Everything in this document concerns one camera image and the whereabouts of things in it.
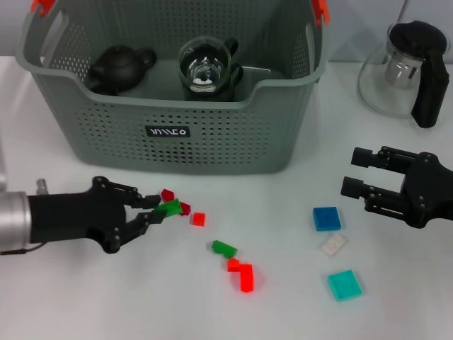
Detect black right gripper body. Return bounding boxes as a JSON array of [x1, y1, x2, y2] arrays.
[[399, 152, 453, 230]]

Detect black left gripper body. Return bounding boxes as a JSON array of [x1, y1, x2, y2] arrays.
[[27, 176, 129, 254]]

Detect green toy brick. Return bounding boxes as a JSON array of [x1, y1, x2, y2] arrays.
[[211, 239, 238, 259], [154, 198, 183, 217]]

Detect dark red bent brick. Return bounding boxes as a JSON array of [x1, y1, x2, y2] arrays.
[[161, 189, 192, 217]]

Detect grey perforated storage basket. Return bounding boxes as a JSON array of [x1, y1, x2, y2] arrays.
[[16, 0, 332, 176]]

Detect blue square toy plate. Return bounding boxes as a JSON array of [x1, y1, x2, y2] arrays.
[[312, 205, 343, 232]]

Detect white toy brick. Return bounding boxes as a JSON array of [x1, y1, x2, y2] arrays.
[[319, 233, 349, 256]]

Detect teal square toy plate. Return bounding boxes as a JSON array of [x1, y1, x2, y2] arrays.
[[327, 268, 364, 302]]

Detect long red toy brick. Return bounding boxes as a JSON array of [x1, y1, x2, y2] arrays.
[[239, 263, 256, 293]]

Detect black clay teapot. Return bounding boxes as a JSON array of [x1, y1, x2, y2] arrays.
[[87, 45, 157, 97]]

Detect orange basket latch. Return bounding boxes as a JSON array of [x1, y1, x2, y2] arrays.
[[30, 0, 56, 17], [311, 0, 331, 28]]

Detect thin dark gripper cable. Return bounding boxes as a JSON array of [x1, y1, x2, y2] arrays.
[[0, 243, 40, 256]]

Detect glass pitcher black handle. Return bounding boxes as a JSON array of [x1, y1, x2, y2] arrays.
[[357, 20, 449, 129]]

